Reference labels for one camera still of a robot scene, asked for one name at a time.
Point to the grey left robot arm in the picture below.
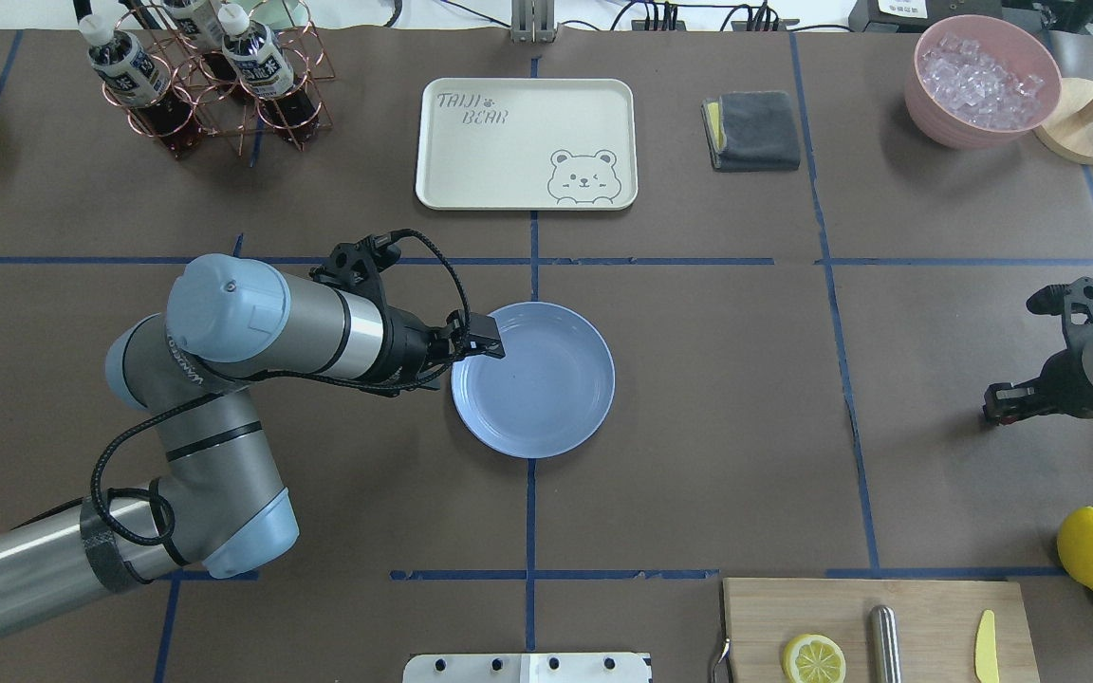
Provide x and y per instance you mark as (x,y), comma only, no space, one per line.
(196,482)

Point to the metal post bracket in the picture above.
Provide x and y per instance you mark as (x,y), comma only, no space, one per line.
(533,21)

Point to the blue tape horizontal upper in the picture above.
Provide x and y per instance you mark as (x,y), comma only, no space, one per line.
(136,261)

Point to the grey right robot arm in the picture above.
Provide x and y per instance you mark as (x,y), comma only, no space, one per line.
(1064,386)

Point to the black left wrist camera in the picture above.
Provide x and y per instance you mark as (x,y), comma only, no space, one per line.
(356,267)

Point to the silver metal scoop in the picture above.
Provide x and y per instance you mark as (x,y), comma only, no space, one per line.
(884,632)

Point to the grey folded cloth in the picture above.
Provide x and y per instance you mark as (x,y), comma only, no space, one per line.
(751,132)

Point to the lemon half slice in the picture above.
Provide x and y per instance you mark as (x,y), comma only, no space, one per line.
(812,657)

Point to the dark drink bottle back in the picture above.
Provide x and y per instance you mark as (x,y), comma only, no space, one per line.
(198,22)

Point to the copper wire bottle rack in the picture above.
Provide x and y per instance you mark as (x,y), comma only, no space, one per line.
(226,111)

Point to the white mounting plate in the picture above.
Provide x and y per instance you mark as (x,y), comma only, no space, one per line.
(530,667)

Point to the dark drink bottle right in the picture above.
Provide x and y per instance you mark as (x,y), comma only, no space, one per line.
(255,55)

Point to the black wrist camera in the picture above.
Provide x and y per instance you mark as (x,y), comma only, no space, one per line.
(1073,302)
(356,267)

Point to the dark drink bottle left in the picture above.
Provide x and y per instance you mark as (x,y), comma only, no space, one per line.
(140,83)

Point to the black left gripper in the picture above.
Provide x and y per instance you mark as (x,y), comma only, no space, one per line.
(406,345)

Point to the blue plate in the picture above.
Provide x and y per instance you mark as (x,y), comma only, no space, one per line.
(551,391)

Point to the dark drink bottle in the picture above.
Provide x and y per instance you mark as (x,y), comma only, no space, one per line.
(198,22)
(140,83)
(255,55)

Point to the blue tape vertical right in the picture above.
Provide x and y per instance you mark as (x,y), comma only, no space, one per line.
(836,332)

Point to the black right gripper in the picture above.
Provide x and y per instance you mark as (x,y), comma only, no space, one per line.
(1061,377)

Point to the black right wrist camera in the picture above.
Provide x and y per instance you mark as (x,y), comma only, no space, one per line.
(1073,302)

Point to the wooden cutting board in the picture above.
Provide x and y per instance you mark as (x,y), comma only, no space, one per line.
(937,625)

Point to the cream bear tray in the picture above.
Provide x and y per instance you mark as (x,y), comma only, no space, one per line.
(527,144)

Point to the pink bowl of ice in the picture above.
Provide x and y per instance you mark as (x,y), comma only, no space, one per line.
(977,81)

